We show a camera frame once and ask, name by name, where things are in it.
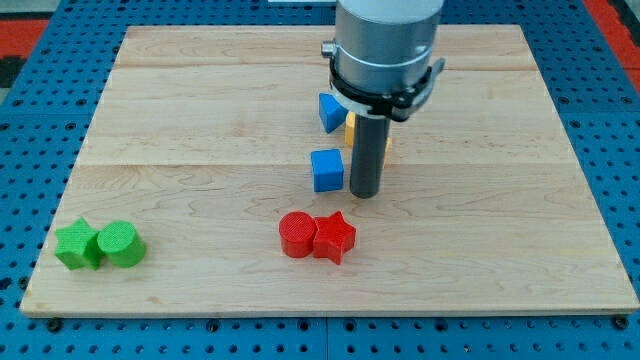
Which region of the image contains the yellow block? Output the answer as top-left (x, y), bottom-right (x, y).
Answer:
top-left (344, 111), bottom-right (392, 165)

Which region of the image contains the green cylinder block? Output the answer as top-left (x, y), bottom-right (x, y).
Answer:
top-left (97, 220), bottom-right (146, 268)

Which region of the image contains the blue triangular block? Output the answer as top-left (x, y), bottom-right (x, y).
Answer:
top-left (319, 93), bottom-right (348, 133)

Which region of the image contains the red cylinder block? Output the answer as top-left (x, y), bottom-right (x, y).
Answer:
top-left (278, 211), bottom-right (317, 258)

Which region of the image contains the blue cube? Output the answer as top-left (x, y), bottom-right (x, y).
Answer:
top-left (310, 149), bottom-right (344, 192)

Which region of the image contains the black clamp ring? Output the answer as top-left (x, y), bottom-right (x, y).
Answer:
top-left (328, 57), bottom-right (447, 124)

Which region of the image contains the wooden board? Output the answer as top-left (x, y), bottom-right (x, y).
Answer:
top-left (21, 25), bottom-right (639, 318)

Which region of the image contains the green star block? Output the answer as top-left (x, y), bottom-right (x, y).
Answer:
top-left (55, 217), bottom-right (104, 270)

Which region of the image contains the red star block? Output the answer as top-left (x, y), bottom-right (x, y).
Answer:
top-left (313, 211), bottom-right (357, 265)

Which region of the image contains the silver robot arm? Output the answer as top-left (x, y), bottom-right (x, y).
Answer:
top-left (321, 0), bottom-right (444, 94)

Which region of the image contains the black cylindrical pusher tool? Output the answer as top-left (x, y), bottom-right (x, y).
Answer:
top-left (349, 115), bottom-right (390, 199)

